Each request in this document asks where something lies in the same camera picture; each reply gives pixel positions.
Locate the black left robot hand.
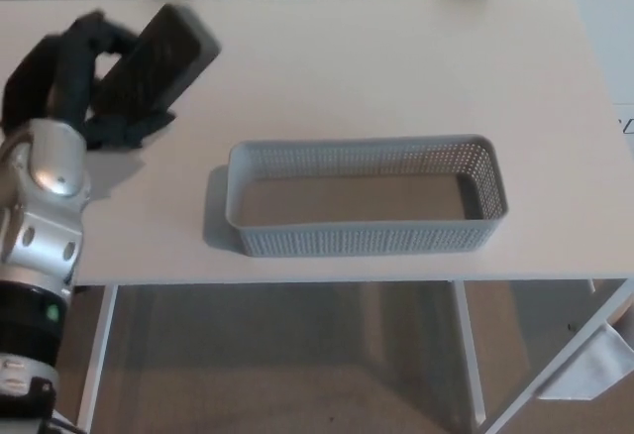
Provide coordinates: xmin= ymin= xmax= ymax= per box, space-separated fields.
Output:
xmin=0 ymin=11 xmax=177 ymax=153

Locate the dark felt board eraser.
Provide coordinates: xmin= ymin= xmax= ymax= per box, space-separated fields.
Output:
xmin=93 ymin=3 xmax=222 ymax=124

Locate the grey perforated plastic basket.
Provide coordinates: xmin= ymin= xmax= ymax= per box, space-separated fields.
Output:
xmin=226 ymin=132 xmax=510 ymax=260

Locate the white fabric hanging pocket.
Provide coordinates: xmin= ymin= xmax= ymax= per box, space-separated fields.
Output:
xmin=536 ymin=324 xmax=628 ymax=401

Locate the beige rounded object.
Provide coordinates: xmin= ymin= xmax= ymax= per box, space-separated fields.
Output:
xmin=608 ymin=283 xmax=634 ymax=327

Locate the white metal frame desk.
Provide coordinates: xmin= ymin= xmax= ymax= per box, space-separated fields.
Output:
xmin=0 ymin=0 xmax=634 ymax=434

